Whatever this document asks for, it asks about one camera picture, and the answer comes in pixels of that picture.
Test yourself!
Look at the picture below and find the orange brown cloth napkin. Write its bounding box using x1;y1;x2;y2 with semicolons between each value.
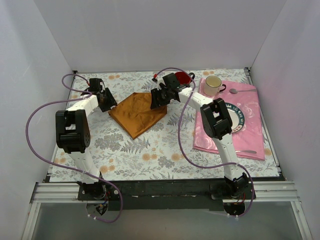
109;92;167;139

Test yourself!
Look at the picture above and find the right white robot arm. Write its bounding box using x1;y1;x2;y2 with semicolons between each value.
150;73;249;199

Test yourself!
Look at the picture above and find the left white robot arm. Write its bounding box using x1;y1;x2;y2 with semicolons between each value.
55;78;118;200

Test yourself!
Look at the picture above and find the black red floral mug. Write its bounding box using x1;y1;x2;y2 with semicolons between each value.
174;71;195;87

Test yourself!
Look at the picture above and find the cream enamel cup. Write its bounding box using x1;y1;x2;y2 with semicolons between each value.
203;75;227;97

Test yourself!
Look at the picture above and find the silver spoon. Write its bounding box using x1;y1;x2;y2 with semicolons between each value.
229;88;257;95

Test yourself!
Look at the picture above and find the white plate blue rim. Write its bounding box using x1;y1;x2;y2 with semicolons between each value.
225;102;245;133

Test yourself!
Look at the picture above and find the pink floral placemat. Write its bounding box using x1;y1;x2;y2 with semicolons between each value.
192;76;266;162

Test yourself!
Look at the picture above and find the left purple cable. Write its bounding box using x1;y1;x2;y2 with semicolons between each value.
25;73;125;224

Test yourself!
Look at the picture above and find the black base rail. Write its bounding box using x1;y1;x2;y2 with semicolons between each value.
77;178;256;211

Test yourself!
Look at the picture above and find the aluminium frame rail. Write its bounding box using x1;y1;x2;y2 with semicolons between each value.
21;181;88;240

